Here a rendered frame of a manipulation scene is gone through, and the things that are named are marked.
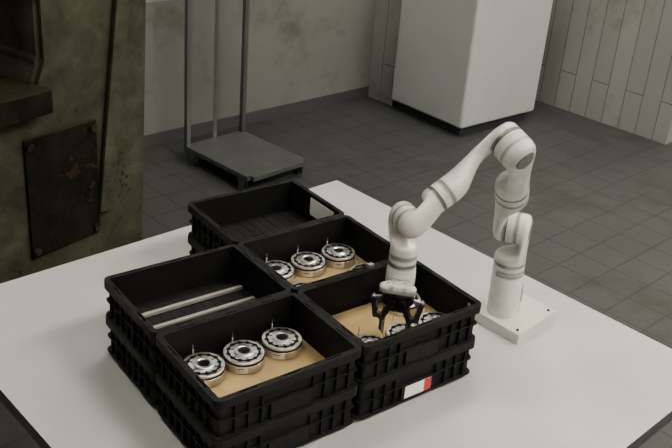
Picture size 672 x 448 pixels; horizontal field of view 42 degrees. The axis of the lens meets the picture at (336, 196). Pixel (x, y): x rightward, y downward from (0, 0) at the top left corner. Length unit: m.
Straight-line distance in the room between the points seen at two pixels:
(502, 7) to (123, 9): 2.94
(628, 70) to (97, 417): 5.20
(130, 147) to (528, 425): 2.45
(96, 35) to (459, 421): 2.32
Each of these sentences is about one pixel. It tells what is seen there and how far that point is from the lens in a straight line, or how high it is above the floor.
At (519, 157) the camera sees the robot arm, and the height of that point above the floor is 1.36.
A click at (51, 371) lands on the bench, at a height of 0.70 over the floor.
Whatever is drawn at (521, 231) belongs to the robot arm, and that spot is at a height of 1.04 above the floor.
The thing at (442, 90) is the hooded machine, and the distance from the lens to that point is 6.17.
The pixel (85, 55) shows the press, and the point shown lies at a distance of 3.87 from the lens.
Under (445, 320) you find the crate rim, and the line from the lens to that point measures 2.28.
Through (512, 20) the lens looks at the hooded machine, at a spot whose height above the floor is 0.79.
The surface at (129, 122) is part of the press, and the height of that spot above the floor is 0.68.
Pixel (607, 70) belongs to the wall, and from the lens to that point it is 6.84.
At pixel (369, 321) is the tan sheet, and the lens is 2.41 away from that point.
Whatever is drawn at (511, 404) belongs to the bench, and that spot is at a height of 0.70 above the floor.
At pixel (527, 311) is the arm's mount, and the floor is 0.74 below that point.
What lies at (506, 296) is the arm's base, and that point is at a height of 0.82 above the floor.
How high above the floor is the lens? 2.13
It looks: 25 degrees down
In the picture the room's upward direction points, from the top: 5 degrees clockwise
